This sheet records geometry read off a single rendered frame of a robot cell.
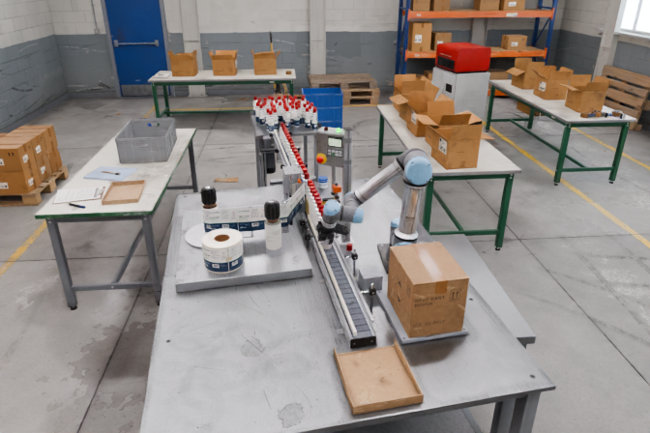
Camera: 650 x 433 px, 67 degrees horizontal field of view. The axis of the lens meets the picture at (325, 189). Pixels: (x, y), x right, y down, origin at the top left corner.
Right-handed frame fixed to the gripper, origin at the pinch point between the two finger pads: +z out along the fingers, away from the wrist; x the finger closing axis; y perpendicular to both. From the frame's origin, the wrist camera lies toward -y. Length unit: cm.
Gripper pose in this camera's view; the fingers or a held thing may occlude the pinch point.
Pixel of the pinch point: (328, 243)
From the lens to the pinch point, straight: 261.8
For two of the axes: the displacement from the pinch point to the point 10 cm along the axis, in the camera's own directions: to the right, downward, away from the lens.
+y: -9.8, 0.8, -1.9
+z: -1.0, 6.0, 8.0
